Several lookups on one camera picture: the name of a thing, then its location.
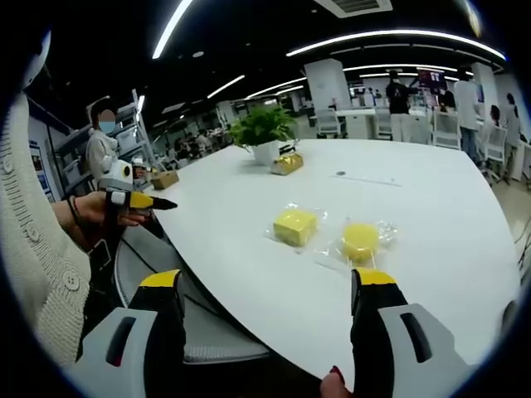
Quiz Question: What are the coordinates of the green potted plant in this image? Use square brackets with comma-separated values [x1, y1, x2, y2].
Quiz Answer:
[227, 105, 300, 150]

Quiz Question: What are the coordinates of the person's cream knitted cardigan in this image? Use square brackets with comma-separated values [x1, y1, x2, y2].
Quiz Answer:
[0, 93, 93, 368]

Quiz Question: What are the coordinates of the white office chair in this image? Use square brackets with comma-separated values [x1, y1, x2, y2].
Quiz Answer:
[484, 125, 510, 184]
[316, 108, 346, 139]
[432, 111, 462, 150]

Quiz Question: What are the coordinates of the person's right hand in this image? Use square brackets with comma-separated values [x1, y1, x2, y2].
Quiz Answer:
[319, 365, 353, 398]

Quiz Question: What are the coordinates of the short ceiling light strip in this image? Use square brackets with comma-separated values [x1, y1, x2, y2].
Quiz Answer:
[206, 74, 246, 100]

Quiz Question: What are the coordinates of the wall display screen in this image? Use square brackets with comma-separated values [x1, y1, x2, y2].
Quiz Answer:
[416, 69, 448, 90]

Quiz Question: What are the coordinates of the shiny gold box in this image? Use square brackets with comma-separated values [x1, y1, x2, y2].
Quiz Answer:
[270, 152, 305, 176]

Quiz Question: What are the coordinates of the round yellow silicone block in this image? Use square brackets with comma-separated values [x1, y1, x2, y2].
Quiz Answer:
[341, 222, 382, 265]

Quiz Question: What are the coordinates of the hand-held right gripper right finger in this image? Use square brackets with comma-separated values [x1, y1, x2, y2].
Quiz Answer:
[349, 267, 476, 398]

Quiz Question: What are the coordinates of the white square pillar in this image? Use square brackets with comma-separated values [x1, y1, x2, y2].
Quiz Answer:
[304, 57, 353, 114]

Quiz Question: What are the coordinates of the ceiling air vent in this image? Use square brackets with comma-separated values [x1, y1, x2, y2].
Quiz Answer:
[314, 0, 394, 18]

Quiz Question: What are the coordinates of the dark hair tie on wrist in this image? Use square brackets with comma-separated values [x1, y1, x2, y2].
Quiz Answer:
[66, 196, 83, 228]

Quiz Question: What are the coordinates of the square yellow silicone block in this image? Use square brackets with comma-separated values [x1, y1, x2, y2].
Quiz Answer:
[272, 207, 319, 249]

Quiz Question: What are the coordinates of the round yellow sponge in wrap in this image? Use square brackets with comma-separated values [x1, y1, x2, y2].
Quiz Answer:
[314, 215, 402, 269]

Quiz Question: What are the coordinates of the brown cardboard box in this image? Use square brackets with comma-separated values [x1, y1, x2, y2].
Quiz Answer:
[149, 169, 181, 191]

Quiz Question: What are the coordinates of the long curved ceiling light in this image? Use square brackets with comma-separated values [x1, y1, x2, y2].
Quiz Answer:
[285, 28, 508, 62]
[151, 0, 195, 61]

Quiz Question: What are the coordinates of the square yellow sponge in wrap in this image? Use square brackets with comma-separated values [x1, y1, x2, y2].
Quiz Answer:
[263, 201, 329, 254]

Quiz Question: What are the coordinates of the blue wall poster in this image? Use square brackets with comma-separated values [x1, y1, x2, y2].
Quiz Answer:
[27, 139, 54, 198]

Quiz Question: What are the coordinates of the grey office chair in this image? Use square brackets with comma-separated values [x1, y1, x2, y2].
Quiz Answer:
[113, 226, 271, 366]

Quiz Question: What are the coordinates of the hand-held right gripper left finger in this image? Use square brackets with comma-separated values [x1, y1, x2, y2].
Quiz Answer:
[76, 268, 187, 398]

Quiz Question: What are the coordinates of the metal storage shelving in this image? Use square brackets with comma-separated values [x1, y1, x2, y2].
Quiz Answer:
[52, 88, 168, 197]

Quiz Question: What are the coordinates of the white plant pot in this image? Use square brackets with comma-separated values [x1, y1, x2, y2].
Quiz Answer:
[251, 139, 280, 167]

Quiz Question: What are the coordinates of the person's left hand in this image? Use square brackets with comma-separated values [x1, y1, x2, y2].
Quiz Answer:
[66, 191, 153, 252]

